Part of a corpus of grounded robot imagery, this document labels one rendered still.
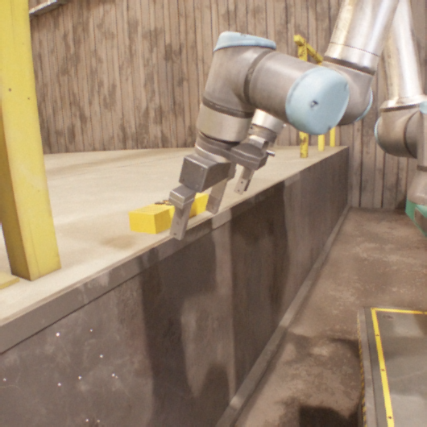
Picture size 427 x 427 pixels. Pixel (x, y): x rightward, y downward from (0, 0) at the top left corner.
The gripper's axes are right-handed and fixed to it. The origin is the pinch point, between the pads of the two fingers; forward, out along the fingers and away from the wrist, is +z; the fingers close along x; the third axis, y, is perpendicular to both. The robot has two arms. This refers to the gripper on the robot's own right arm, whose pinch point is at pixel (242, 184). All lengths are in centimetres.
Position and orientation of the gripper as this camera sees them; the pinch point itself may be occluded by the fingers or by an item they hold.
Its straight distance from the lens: 98.7
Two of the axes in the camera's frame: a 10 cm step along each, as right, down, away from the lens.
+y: 9.1, 4.0, -1.2
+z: -3.7, 9.1, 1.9
